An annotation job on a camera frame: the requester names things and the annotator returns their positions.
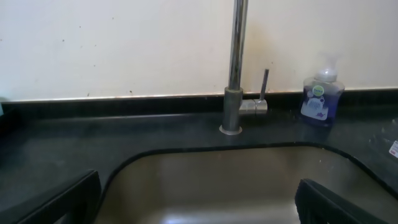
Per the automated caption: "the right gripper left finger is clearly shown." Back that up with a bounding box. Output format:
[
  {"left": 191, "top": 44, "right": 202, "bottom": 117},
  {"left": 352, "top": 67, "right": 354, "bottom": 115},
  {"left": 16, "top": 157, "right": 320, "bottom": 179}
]
[{"left": 0, "top": 169, "right": 102, "bottom": 224}]

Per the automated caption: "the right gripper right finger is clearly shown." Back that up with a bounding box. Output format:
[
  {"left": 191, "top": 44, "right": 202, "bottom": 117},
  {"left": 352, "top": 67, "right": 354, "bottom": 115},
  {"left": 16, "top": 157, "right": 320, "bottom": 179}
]
[{"left": 294, "top": 179, "right": 389, "bottom": 224}]

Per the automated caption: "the blue soap bottle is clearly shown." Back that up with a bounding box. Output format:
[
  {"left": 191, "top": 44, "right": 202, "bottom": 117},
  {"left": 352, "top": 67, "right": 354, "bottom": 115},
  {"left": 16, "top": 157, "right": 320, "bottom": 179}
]
[{"left": 299, "top": 54, "right": 346, "bottom": 128}]

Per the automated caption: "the steel sink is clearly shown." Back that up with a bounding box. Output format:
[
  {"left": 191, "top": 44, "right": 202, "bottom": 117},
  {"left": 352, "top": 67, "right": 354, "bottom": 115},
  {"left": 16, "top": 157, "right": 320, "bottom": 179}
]
[{"left": 93, "top": 142, "right": 398, "bottom": 224}]

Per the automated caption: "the steel tap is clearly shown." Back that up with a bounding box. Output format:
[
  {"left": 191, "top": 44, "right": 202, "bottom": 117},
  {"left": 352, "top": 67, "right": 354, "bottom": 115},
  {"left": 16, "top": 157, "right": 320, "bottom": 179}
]
[{"left": 219, "top": 0, "right": 270, "bottom": 136}]

